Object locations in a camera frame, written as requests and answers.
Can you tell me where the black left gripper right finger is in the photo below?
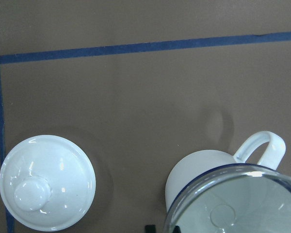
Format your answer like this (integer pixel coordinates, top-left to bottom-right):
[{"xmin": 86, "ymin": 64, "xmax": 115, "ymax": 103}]
[{"xmin": 173, "ymin": 226, "xmax": 180, "ymax": 233}]

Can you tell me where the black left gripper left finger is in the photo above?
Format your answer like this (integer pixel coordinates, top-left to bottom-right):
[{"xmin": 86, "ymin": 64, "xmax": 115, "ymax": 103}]
[{"xmin": 145, "ymin": 225, "xmax": 156, "ymax": 233}]

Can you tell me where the white enamel mug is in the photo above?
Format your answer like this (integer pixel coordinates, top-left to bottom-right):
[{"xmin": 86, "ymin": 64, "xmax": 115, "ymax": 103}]
[{"xmin": 165, "ymin": 131, "xmax": 286, "ymax": 212}]

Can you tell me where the clear plastic funnel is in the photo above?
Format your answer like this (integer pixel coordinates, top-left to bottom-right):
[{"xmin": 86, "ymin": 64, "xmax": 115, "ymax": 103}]
[{"xmin": 163, "ymin": 164, "xmax": 291, "ymax": 233}]

